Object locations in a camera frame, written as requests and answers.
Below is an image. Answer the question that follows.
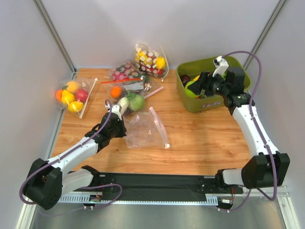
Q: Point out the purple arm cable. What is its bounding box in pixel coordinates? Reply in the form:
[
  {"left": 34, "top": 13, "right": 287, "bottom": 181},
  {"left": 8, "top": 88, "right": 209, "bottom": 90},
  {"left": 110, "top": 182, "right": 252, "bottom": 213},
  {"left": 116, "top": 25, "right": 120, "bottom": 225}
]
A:
[
  {"left": 19, "top": 99, "right": 123, "bottom": 217},
  {"left": 218, "top": 50, "right": 278, "bottom": 213}
]

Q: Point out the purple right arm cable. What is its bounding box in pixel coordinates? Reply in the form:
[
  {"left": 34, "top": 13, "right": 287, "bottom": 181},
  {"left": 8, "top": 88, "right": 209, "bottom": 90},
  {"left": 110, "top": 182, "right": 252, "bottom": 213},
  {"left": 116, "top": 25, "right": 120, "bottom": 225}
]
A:
[{"left": 218, "top": 50, "right": 278, "bottom": 213}]

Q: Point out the dark red fake apple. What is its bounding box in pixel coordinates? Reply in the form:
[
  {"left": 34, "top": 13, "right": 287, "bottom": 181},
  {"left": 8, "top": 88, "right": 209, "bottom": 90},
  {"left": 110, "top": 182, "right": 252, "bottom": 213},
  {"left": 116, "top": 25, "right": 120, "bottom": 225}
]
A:
[{"left": 180, "top": 74, "right": 191, "bottom": 86}]

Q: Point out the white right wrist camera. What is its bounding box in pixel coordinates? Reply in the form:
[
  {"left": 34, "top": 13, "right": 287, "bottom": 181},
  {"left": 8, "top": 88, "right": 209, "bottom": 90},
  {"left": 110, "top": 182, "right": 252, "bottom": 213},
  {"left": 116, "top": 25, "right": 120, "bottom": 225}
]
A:
[{"left": 213, "top": 56, "right": 229, "bottom": 77}]

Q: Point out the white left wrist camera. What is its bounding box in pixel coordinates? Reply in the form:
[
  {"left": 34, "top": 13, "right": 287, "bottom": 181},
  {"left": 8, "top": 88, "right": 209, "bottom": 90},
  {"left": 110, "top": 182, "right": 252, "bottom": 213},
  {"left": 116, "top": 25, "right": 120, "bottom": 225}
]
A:
[{"left": 110, "top": 104, "right": 122, "bottom": 120}]

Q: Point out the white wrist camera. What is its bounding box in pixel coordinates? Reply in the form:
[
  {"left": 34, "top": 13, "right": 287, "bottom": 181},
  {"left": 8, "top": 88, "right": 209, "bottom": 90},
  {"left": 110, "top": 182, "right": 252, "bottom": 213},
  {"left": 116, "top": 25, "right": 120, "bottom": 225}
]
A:
[
  {"left": 213, "top": 56, "right": 229, "bottom": 77},
  {"left": 110, "top": 104, "right": 122, "bottom": 120}
]

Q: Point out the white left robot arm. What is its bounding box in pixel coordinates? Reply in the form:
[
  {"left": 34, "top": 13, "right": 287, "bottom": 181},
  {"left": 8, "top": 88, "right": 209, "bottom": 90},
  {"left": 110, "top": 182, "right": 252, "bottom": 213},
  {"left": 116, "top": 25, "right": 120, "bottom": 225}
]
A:
[{"left": 19, "top": 113, "right": 126, "bottom": 210}]

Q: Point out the clear pink zip top bag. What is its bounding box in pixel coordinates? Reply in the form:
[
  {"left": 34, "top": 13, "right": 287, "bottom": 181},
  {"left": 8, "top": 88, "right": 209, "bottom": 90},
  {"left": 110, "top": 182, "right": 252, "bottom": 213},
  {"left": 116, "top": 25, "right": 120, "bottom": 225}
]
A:
[{"left": 124, "top": 107, "right": 170, "bottom": 149}]

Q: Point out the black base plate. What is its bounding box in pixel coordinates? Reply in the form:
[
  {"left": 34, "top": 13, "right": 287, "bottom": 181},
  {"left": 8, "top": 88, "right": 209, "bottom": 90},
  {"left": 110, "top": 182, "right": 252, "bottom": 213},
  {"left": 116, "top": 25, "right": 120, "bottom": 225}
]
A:
[{"left": 92, "top": 173, "right": 243, "bottom": 196}]

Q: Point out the green plastic tub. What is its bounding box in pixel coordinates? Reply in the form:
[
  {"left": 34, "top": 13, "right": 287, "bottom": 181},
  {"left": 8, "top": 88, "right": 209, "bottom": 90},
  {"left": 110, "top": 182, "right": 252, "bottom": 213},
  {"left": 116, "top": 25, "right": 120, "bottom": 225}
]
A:
[{"left": 175, "top": 55, "right": 252, "bottom": 113}]

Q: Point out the aluminium cable rail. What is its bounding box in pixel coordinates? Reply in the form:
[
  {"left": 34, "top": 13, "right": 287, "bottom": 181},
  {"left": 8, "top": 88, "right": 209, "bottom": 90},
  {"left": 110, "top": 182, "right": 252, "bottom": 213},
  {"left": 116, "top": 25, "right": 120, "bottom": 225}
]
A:
[{"left": 54, "top": 190, "right": 290, "bottom": 206}]

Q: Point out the green fake apple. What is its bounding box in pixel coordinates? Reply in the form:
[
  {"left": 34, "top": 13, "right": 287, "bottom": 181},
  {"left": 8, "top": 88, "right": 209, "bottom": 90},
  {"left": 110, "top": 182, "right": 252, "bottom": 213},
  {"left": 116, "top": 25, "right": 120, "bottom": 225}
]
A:
[{"left": 184, "top": 81, "right": 200, "bottom": 98}]

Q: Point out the clear vegetable zip bag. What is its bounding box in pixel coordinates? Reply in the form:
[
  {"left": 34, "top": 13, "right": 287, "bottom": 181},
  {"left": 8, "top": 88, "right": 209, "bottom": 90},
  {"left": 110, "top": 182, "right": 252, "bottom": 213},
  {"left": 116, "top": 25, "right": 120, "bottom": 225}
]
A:
[{"left": 102, "top": 76, "right": 164, "bottom": 116}]

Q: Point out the polka dot zip bag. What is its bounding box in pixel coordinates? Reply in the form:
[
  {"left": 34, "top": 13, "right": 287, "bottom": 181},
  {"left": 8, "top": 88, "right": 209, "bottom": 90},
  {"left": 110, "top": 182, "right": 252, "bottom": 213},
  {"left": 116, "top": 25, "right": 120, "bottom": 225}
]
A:
[{"left": 105, "top": 60, "right": 149, "bottom": 83}]

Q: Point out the green fake cabbage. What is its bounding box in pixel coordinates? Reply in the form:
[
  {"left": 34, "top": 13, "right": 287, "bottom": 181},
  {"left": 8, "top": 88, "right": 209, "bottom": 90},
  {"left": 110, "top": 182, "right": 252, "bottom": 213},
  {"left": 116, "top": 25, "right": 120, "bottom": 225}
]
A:
[{"left": 127, "top": 93, "right": 145, "bottom": 111}]

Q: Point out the clear fruit bag left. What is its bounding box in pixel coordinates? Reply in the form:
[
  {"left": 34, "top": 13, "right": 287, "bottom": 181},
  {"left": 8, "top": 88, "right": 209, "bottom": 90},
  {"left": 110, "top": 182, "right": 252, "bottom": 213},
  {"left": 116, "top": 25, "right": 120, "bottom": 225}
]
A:
[{"left": 55, "top": 77, "right": 98, "bottom": 118}]

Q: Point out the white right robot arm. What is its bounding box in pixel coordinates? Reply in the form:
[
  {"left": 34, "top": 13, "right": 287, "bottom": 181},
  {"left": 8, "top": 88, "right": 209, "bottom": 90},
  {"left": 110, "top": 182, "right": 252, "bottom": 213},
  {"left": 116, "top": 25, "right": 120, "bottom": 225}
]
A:
[{"left": 185, "top": 67, "right": 290, "bottom": 189}]

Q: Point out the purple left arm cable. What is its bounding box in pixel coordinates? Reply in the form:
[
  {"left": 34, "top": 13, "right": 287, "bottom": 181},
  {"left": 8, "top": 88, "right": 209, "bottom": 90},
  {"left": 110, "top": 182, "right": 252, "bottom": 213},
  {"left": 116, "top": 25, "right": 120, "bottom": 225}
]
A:
[{"left": 19, "top": 99, "right": 123, "bottom": 217}]

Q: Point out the orange fake persimmon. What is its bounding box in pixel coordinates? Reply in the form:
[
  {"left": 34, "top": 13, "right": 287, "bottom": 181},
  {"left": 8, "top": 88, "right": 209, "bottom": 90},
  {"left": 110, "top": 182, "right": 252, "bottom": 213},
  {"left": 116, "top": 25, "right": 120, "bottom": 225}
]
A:
[{"left": 110, "top": 86, "right": 122, "bottom": 99}]

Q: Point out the polka dot drawstring bag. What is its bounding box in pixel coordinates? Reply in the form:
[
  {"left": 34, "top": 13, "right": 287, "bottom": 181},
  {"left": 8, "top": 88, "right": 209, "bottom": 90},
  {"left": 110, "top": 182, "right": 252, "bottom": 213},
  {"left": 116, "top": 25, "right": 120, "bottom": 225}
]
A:
[{"left": 134, "top": 43, "right": 169, "bottom": 82}]

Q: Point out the yellow fake mango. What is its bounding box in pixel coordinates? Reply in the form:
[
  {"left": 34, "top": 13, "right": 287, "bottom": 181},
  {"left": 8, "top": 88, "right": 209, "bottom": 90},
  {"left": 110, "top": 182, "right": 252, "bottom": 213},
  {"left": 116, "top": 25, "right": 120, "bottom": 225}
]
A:
[{"left": 193, "top": 75, "right": 200, "bottom": 81}]

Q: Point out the white fake radish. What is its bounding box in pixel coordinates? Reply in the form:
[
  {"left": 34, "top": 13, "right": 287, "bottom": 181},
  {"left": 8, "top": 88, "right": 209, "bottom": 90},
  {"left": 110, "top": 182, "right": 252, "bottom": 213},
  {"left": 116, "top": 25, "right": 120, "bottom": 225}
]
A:
[{"left": 117, "top": 97, "right": 129, "bottom": 115}]

